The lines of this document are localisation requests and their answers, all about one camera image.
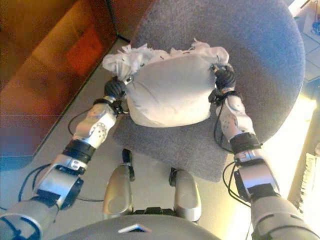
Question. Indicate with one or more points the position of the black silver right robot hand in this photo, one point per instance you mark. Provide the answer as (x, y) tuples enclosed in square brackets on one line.
[(226, 77)]

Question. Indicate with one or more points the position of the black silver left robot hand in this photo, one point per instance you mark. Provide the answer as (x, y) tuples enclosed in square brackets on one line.
[(115, 87)]

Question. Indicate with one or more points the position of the white fringed cushion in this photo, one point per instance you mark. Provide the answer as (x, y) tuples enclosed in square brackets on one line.
[(170, 90)]

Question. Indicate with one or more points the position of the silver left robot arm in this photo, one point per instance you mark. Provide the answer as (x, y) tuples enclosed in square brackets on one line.
[(92, 130)]

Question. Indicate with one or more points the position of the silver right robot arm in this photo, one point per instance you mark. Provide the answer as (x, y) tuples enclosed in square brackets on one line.
[(255, 175)]

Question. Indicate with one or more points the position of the grey fabric armchair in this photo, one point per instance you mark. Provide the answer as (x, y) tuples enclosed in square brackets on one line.
[(262, 62)]

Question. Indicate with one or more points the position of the light wooden nightstand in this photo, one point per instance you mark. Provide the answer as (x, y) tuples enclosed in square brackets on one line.
[(311, 55)]

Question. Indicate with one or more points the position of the silver left robot leg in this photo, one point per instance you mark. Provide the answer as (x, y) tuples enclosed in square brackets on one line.
[(117, 190)]

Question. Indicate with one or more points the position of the silver robot leg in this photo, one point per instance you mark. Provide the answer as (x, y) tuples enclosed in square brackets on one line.
[(187, 195), (117, 190)]

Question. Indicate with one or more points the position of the silver right robot leg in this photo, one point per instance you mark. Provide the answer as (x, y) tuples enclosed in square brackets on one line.
[(187, 195)]

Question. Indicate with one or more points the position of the cream fringed throw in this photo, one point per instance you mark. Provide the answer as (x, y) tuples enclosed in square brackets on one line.
[(308, 180)]

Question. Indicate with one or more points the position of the grey robot torso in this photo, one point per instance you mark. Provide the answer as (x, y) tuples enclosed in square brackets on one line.
[(100, 230)]

